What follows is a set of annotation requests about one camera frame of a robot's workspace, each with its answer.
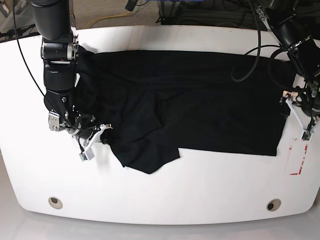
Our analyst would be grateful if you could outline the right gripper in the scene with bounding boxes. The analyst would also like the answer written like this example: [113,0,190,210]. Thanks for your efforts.
[66,114,112,152]

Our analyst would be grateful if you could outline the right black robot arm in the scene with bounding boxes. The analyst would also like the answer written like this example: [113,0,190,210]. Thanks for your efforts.
[29,0,111,144]

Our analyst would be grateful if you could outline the black T-shirt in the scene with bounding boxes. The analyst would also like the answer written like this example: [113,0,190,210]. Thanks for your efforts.
[76,47,287,174]

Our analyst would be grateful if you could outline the red tape rectangle marking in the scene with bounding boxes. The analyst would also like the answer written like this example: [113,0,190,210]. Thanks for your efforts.
[286,138,309,176]

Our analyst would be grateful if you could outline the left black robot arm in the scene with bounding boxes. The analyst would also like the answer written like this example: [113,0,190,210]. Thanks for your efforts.
[232,0,320,133]

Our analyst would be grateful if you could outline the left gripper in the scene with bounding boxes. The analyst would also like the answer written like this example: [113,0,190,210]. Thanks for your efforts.
[280,87,320,132]

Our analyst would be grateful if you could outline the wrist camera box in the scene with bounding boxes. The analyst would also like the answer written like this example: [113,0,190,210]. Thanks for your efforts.
[300,130,314,142]
[79,148,95,162]

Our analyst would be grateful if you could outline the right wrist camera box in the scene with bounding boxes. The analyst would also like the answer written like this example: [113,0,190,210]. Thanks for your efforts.
[79,148,95,162]

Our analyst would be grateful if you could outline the table grommet hole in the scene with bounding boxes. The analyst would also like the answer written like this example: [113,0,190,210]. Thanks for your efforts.
[266,199,282,212]
[48,196,63,210]

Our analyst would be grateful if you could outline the left table grommet hole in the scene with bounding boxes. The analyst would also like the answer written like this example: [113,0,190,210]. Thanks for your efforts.
[48,196,63,210]

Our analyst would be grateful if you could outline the right table grommet hole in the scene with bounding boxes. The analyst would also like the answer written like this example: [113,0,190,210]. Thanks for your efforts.
[266,199,282,212]

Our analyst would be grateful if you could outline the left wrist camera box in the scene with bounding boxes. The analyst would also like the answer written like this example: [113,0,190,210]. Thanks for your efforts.
[300,130,314,142]

